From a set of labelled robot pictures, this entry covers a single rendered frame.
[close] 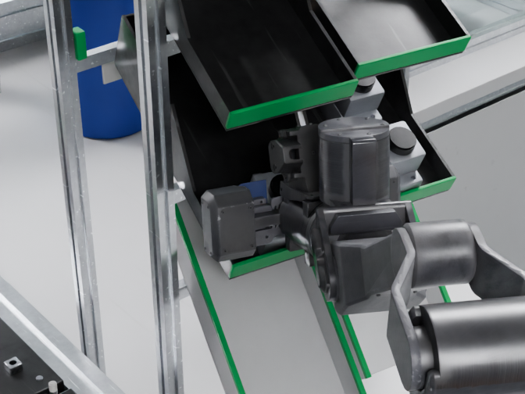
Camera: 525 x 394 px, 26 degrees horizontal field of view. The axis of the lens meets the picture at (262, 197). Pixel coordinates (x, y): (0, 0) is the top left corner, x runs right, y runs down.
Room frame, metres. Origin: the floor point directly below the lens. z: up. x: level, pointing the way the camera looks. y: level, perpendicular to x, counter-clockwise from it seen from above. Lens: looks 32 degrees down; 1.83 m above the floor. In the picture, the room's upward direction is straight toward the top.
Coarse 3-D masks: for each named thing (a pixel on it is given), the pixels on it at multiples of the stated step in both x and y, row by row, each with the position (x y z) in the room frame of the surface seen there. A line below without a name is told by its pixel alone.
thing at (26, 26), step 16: (0, 0) 2.09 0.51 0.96; (16, 0) 2.09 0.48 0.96; (32, 0) 2.12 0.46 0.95; (0, 16) 2.07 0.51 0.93; (16, 16) 2.09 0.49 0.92; (32, 16) 2.11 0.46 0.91; (0, 32) 2.07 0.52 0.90; (16, 32) 2.09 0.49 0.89; (32, 32) 2.11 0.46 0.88; (0, 48) 2.06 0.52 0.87
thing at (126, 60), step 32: (128, 32) 1.04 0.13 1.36; (128, 64) 1.05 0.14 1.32; (192, 96) 1.06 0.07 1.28; (192, 128) 1.02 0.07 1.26; (256, 128) 1.04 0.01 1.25; (288, 128) 1.02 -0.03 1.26; (192, 160) 0.98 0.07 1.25; (224, 160) 0.99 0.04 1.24; (256, 160) 1.00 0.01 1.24; (192, 192) 0.93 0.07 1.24; (256, 256) 0.87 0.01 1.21; (288, 256) 0.89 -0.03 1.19
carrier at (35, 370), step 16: (0, 320) 1.08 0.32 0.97; (0, 336) 1.05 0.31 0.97; (16, 336) 1.05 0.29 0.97; (0, 352) 1.02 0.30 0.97; (16, 352) 1.02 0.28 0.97; (32, 352) 1.02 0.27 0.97; (0, 368) 0.99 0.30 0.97; (32, 368) 0.99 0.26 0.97; (48, 368) 0.99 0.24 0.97; (0, 384) 0.96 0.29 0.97; (16, 384) 0.96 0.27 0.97; (32, 384) 0.96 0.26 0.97
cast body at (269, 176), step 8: (256, 176) 0.91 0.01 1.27; (264, 176) 0.92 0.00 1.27; (272, 176) 0.92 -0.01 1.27; (280, 176) 0.91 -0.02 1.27; (272, 184) 0.90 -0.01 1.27; (272, 192) 0.89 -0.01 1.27; (280, 240) 0.88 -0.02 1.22; (264, 248) 0.88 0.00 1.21; (272, 248) 0.89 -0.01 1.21; (280, 248) 0.89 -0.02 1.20
